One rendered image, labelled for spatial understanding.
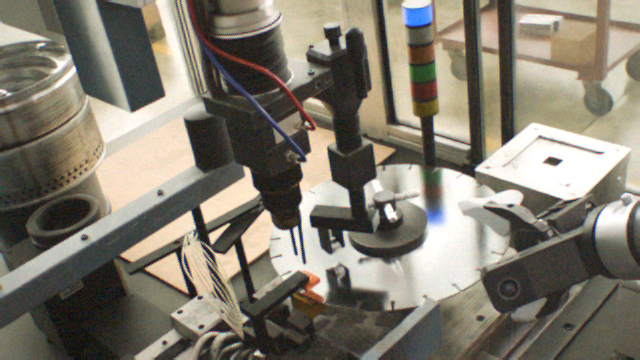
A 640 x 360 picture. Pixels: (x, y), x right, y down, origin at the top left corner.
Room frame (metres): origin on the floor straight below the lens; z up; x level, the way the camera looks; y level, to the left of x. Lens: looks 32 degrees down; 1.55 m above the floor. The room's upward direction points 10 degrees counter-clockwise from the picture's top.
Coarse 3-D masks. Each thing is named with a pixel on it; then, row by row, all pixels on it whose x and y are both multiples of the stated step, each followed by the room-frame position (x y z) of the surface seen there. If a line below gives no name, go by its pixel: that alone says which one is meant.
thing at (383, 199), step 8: (376, 184) 0.86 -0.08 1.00; (376, 192) 0.83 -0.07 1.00; (384, 192) 0.83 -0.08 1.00; (392, 192) 0.83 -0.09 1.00; (408, 192) 0.83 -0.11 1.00; (416, 192) 0.83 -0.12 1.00; (376, 200) 0.82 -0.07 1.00; (384, 200) 0.81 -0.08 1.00; (392, 200) 0.81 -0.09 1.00; (400, 200) 0.82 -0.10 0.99; (376, 208) 0.82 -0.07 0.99; (384, 208) 0.81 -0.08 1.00; (392, 208) 0.81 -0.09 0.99; (384, 216) 0.81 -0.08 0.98; (392, 216) 0.78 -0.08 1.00
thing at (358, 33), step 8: (352, 32) 0.72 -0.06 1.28; (360, 32) 0.72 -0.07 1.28; (352, 40) 0.72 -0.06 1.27; (360, 40) 0.72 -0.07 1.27; (352, 48) 0.72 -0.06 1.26; (360, 48) 0.72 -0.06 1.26; (352, 56) 0.72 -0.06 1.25; (360, 56) 0.72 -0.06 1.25; (352, 64) 0.73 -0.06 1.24; (360, 64) 0.72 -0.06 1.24; (360, 72) 0.72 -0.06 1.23; (360, 80) 0.72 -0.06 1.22; (360, 88) 0.72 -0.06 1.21; (360, 96) 0.72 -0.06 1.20
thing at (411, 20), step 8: (408, 0) 1.12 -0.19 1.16; (416, 0) 1.12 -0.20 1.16; (424, 0) 1.11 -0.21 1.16; (408, 8) 1.09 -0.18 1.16; (416, 8) 1.08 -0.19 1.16; (424, 8) 1.09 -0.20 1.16; (408, 16) 1.09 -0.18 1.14; (416, 16) 1.09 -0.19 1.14; (424, 16) 1.09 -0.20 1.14; (408, 24) 1.09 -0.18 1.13; (416, 24) 1.09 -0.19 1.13; (424, 24) 1.08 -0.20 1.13
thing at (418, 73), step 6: (414, 66) 1.09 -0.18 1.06; (420, 66) 1.08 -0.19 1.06; (426, 66) 1.08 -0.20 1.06; (432, 66) 1.09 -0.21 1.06; (414, 72) 1.09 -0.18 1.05; (420, 72) 1.09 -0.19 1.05; (426, 72) 1.08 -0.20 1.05; (432, 72) 1.09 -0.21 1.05; (414, 78) 1.09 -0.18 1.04; (420, 78) 1.09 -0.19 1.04; (426, 78) 1.08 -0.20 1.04; (432, 78) 1.09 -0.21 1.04
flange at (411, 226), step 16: (400, 208) 0.83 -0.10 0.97; (416, 208) 0.84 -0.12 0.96; (384, 224) 0.80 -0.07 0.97; (400, 224) 0.81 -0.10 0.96; (416, 224) 0.81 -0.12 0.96; (352, 240) 0.80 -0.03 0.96; (368, 240) 0.79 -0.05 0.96; (384, 240) 0.78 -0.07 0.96; (400, 240) 0.78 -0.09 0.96; (416, 240) 0.78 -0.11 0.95
